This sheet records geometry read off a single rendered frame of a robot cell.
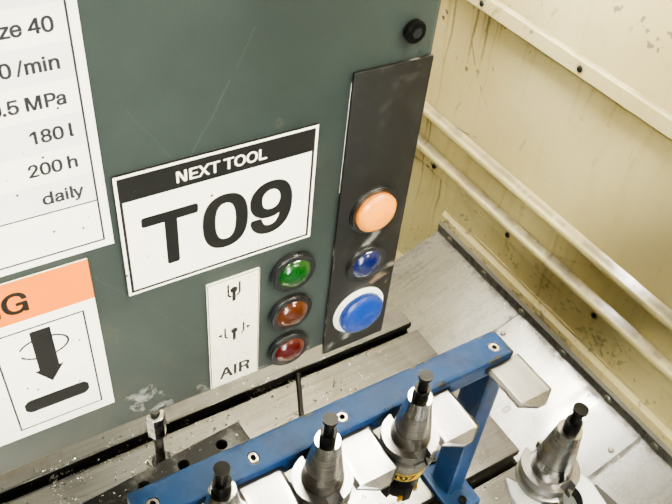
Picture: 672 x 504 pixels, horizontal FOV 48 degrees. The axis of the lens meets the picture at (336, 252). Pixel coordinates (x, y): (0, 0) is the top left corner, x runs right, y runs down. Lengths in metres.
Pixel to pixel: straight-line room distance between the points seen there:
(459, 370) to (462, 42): 0.74
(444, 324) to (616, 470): 0.42
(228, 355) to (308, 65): 0.18
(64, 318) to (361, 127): 0.16
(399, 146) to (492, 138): 1.06
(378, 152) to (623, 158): 0.88
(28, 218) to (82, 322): 0.07
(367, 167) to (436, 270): 1.22
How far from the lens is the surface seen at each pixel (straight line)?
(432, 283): 1.59
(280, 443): 0.82
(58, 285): 0.35
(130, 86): 0.31
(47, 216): 0.33
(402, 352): 1.34
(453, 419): 0.88
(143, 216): 0.34
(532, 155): 1.38
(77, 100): 0.30
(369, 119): 0.37
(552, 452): 0.82
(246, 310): 0.41
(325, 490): 0.79
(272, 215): 0.38
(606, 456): 1.42
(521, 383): 0.93
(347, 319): 0.46
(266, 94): 0.33
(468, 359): 0.92
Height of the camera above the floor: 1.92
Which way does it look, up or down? 43 degrees down
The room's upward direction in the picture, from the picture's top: 7 degrees clockwise
